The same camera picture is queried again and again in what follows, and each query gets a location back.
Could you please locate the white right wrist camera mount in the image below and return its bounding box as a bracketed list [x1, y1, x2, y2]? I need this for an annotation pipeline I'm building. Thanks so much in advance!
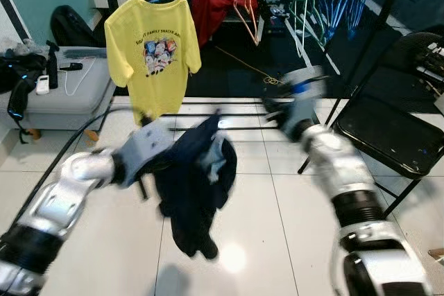
[277, 66, 327, 137]

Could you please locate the yellow t-shirt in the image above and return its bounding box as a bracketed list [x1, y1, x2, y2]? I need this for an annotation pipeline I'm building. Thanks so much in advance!
[104, 0, 202, 125]

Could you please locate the thin yellow cord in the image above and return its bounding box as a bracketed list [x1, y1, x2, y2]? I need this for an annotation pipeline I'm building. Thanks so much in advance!
[215, 46, 282, 87]

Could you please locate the black backpack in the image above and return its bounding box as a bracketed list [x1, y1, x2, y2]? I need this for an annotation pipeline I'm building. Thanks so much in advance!
[50, 5, 105, 47]

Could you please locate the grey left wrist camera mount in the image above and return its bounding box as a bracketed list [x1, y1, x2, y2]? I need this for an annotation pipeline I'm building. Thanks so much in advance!
[118, 121, 174, 186]

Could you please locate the salmon pink hanger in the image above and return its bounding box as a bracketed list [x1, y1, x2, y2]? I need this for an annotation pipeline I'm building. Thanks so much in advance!
[232, 0, 261, 46]

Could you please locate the black strap bag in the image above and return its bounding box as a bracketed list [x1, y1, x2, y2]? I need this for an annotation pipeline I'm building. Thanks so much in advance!
[0, 50, 49, 141]

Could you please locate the black spray bottle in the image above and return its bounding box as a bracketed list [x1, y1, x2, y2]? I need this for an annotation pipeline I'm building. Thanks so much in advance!
[45, 40, 60, 89]

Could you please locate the dark navy t-shirt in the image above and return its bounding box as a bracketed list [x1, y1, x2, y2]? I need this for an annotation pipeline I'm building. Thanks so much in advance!
[153, 112, 238, 261]

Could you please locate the white remote control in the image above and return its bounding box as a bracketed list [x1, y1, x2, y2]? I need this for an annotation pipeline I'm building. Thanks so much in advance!
[36, 74, 51, 94]

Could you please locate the thin white cable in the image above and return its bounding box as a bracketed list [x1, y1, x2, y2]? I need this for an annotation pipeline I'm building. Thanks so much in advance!
[66, 67, 94, 97]

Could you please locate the black folding chair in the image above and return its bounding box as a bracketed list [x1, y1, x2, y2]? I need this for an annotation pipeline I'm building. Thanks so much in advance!
[333, 31, 444, 217]

